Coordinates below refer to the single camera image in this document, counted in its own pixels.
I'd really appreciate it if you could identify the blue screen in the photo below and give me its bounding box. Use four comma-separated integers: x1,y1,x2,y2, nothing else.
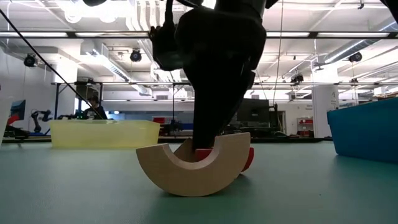
10,99,27,125

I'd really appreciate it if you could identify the red arch block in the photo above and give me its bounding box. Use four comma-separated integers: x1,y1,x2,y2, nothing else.
195,147,255,173

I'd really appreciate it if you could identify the black background monitor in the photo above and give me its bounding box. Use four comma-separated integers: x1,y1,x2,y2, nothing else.
75,82,103,100

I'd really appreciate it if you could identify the black camera cable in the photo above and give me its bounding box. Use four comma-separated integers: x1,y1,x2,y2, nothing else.
164,0,206,29

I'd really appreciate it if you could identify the thin hanging cable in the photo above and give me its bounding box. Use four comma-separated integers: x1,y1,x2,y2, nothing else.
272,0,284,105

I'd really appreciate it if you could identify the white column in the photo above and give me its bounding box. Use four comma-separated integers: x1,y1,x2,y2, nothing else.
312,67,340,139

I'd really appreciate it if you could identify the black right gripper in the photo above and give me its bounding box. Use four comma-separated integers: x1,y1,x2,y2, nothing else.
175,7,268,150

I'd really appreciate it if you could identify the shelf with red bins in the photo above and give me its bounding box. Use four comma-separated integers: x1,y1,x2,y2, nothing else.
297,117,314,138

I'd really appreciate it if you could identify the translucent yellow plastic bin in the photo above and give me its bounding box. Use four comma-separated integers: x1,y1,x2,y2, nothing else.
49,119,161,149

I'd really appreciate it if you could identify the black overhead frame bar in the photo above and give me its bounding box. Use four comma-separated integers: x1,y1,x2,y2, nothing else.
0,30,398,40

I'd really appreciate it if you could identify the person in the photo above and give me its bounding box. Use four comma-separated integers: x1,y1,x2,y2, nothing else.
83,95,108,121

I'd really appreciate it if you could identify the large natural wooden arch block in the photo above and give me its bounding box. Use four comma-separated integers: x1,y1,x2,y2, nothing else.
136,133,251,198

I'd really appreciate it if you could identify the blue plastic bin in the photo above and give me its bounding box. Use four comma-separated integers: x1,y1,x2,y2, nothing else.
326,98,398,165

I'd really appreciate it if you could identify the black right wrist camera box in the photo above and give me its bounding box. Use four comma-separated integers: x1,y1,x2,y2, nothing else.
149,24,187,72

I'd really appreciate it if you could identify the long black cable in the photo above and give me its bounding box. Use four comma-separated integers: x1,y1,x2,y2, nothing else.
0,8,105,121

